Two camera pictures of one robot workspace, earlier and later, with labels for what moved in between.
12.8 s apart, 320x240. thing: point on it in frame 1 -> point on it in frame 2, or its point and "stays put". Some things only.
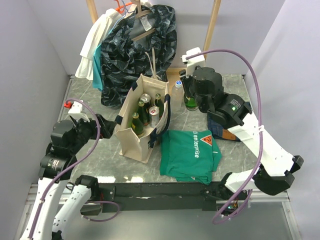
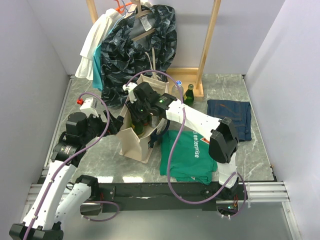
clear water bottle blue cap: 177,93 stays put
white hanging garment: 100,28 stays put
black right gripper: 185,81 -> 131,108
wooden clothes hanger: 139,13 stays put
